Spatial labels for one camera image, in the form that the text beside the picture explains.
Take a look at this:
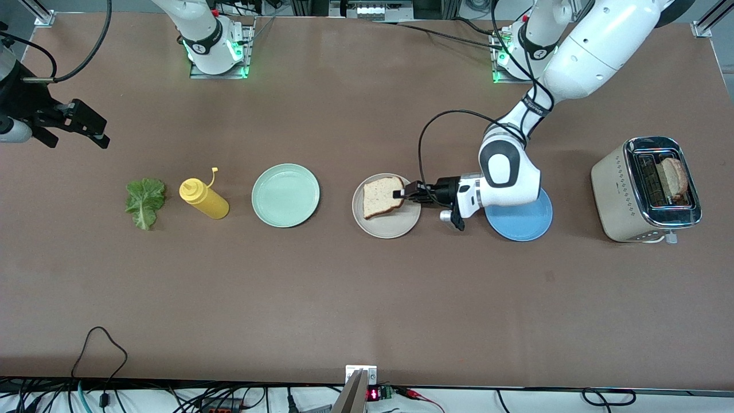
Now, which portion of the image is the grey metal bar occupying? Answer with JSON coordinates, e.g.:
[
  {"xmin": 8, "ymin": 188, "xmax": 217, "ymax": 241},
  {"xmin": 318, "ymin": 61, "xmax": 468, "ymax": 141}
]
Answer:
[{"xmin": 331, "ymin": 370, "xmax": 368, "ymax": 413}]

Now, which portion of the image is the white power strip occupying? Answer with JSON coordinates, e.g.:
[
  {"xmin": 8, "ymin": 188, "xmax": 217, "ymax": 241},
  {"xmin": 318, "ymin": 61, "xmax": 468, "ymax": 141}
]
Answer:
[{"xmin": 330, "ymin": 0, "xmax": 415, "ymax": 21}]

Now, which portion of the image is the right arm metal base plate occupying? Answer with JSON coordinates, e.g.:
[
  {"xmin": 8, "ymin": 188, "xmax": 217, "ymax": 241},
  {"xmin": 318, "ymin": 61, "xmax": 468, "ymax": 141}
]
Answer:
[{"xmin": 189, "ymin": 16, "xmax": 256, "ymax": 80}]

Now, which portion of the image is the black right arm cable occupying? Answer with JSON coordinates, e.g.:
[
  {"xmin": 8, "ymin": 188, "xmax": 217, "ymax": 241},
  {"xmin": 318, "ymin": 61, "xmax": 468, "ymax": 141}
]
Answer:
[
  {"xmin": 0, "ymin": 31, "xmax": 58, "ymax": 79},
  {"xmin": 22, "ymin": 0, "xmax": 112, "ymax": 84}
]

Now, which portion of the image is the aluminium frame bracket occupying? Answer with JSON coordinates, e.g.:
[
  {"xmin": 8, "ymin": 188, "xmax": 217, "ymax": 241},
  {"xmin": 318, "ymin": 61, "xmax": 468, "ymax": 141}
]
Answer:
[
  {"xmin": 691, "ymin": 0, "xmax": 734, "ymax": 39},
  {"xmin": 17, "ymin": 0, "xmax": 56, "ymax": 28}
]

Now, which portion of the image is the light green plate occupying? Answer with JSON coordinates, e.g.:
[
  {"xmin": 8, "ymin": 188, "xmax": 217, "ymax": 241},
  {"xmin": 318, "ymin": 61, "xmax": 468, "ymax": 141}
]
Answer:
[{"xmin": 251, "ymin": 163, "xmax": 321, "ymax": 228}]

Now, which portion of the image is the beige plate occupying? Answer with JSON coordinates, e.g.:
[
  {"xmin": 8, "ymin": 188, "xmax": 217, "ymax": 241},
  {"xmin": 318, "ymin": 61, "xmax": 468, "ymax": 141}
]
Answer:
[{"xmin": 352, "ymin": 173, "xmax": 422, "ymax": 239}]

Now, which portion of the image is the toasted bread slice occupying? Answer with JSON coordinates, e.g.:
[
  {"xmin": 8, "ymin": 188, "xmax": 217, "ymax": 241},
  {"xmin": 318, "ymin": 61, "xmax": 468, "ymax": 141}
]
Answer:
[
  {"xmin": 655, "ymin": 157, "xmax": 689, "ymax": 202},
  {"xmin": 363, "ymin": 176, "xmax": 405, "ymax": 220}
]

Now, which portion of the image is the small metal bracket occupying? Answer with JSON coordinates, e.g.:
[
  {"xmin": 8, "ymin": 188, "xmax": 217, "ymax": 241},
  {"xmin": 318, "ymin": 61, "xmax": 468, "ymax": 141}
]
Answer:
[{"xmin": 346, "ymin": 365, "xmax": 378, "ymax": 386}]

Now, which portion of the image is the yellow squeeze bottle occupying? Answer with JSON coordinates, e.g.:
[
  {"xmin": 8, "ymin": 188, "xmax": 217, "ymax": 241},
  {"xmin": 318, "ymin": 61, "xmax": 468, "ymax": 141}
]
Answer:
[{"xmin": 179, "ymin": 167, "xmax": 230, "ymax": 220}]

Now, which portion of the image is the green lettuce leaf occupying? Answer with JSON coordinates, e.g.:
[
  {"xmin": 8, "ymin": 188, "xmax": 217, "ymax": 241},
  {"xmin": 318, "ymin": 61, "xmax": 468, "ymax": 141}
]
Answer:
[{"xmin": 125, "ymin": 178, "xmax": 167, "ymax": 231}]

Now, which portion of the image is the thin black looped cable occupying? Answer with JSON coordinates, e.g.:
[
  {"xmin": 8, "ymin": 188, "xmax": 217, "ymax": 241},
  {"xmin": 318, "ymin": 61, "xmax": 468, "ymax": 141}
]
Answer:
[{"xmin": 70, "ymin": 326, "xmax": 128, "ymax": 409}]

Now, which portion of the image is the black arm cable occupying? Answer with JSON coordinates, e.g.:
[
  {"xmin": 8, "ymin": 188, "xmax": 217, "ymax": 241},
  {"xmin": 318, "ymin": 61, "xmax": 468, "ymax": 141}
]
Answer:
[
  {"xmin": 0, "ymin": 31, "xmax": 58, "ymax": 79},
  {"xmin": 417, "ymin": 0, "xmax": 554, "ymax": 187},
  {"xmin": 22, "ymin": 0, "xmax": 112, "ymax": 84}
]

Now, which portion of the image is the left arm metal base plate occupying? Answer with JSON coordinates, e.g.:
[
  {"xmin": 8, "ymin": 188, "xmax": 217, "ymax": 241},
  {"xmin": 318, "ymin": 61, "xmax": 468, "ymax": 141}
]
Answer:
[{"xmin": 490, "ymin": 26, "xmax": 553, "ymax": 85}]

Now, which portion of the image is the red clip wire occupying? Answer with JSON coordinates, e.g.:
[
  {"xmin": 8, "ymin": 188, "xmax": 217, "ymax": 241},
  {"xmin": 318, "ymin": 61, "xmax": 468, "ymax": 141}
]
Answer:
[{"xmin": 395, "ymin": 387, "xmax": 447, "ymax": 413}]

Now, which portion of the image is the blue plate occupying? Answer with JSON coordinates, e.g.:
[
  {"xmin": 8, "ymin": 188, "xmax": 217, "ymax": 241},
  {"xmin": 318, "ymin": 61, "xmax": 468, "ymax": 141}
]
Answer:
[{"xmin": 485, "ymin": 186, "xmax": 553, "ymax": 242}]

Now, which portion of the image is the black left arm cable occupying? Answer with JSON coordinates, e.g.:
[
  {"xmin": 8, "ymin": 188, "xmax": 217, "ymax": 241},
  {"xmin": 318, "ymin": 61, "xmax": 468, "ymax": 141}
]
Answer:
[{"xmin": 417, "ymin": 0, "xmax": 554, "ymax": 187}]

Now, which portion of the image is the black coiled cable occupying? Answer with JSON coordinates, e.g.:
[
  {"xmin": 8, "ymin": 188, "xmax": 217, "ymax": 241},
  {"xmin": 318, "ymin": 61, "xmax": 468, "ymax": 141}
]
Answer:
[{"xmin": 581, "ymin": 388, "xmax": 637, "ymax": 407}]

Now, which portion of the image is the black base cable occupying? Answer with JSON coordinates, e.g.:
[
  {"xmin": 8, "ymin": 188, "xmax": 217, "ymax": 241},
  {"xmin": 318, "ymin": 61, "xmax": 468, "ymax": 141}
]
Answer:
[{"xmin": 372, "ymin": 16, "xmax": 508, "ymax": 51}]

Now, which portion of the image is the beige chrome toaster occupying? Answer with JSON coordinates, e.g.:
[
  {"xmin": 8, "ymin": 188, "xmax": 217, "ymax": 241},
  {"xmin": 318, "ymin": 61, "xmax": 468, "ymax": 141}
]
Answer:
[{"xmin": 591, "ymin": 136, "xmax": 703, "ymax": 246}]

